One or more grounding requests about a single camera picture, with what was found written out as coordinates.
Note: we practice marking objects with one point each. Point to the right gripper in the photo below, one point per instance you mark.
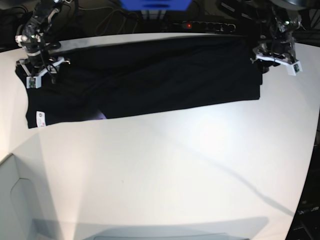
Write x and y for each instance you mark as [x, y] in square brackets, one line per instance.
[41, 60]

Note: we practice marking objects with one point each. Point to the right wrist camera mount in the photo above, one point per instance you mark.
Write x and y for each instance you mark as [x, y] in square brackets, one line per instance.
[36, 81]

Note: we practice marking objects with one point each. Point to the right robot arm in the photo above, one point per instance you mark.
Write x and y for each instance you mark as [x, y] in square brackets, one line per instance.
[35, 39]

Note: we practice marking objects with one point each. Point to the black T-shirt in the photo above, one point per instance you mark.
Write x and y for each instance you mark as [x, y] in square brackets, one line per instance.
[145, 77]

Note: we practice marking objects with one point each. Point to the blue plastic box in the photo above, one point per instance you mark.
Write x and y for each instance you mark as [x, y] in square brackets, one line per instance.
[168, 5]

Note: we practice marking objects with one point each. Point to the black power strip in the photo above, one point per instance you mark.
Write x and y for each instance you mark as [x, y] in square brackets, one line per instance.
[205, 27]

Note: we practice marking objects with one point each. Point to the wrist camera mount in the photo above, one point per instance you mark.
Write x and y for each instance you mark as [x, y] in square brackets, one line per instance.
[299, 65]
[36, 81]

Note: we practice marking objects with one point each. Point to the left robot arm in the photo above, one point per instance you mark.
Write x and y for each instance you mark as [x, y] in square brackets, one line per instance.
[269, 26]

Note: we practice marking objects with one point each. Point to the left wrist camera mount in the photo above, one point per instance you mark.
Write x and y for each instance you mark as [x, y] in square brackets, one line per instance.
[299, 65]

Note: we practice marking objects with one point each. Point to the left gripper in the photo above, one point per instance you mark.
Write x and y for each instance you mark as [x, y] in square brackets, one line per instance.
[276, 52]

